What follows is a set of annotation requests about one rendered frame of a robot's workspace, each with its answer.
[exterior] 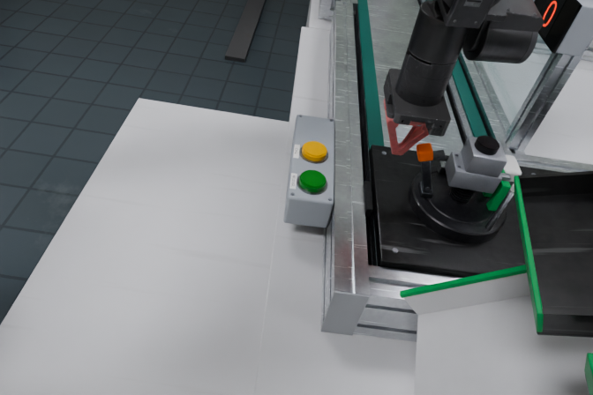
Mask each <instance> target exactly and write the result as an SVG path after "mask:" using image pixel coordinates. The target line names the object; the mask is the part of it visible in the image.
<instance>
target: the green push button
mask: <svg viewBox="0 0 593 395"><path fill-rule="evenodd" d="M326 182H327V179H326V178H325V176H324V175H323V174H322V173H320V172H319V171H317V170H306V171H304V172H303V173H302V174H301V175H300V179H299V183H300V185H301V187H302V188H303V189H304V190H307V191H309V192H319V191H322V190H323V189H324V188H325V186H326Z"/></svg>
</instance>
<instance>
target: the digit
mask: <svg viewBox="0 0 593 395"><path fill-rule="evenodd" d="M565 1H566V0H547V1H546V3H545V5H544V8H543V9H542V11H541V13H540V14H541V16H542V18H543V20H544V24H543V26H542V27H541V29H540V32H541V33H542V34H543V36H544V37H546V35H547V34H548V33H549V31H550V29H551V27H552V24H553V22H554V21H555V19H556V18H557V16H558V14H559V12H560V10H561V8H562V6H563V4H564V2H565Z"/></svg>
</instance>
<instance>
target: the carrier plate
mask: <svg viewBox="0 0 593 395"><path fill-rule="evenodd" d="M369 157H370V169H371V180H372V202H373V214H374V226H375V237H376V249H377V260H378V266H382V267H388V268H395V269H402V270H408V271H415V272H428V273H434V274H441V275H447V276H454V277H461V278H465V277H469V276H474V275H478V274H482V273H487V272H495V271H498V270H503V269H507V268H512V267H516V266H520V265H525V258H524V253H523V247H522V237H521V231H520V226H519V220H518V214H517V209H516V203H515V198H514V196H513V197H512V199H511V200H510V202H509V203H508V205H507V218H506V221H505V223H504V225H503V226H502V228H501V229H500V231H499V232H498V233H497V234H496V235H495V236H494V237H493V238H492V239H490V240H488V241H486V242H480V243H464V242H456V241H453V240H450V239H447V238H445V237H443V236H441V235H438V234H437V233H435V232H433V231H432V230H430V229H429V228H428V227H427V226H426V225H425V224H423V223H422V222H421V221H420V219H419V218H418V217H417V216H416V215H415V214H414V212H413V210H412V208H411V206H410V204H409V188H410V186H411V184H412V182H413V180H414V178H415V176H416V175H417V174H418V173H419V172H420V171H421V162H420V161H418V157H417V151H412V150H408V151H407V152H406V153H405V154H403V155H394V154H392V151H391V147H387V146H382V145H372V146H371V149H370V151H369Z"/></svg>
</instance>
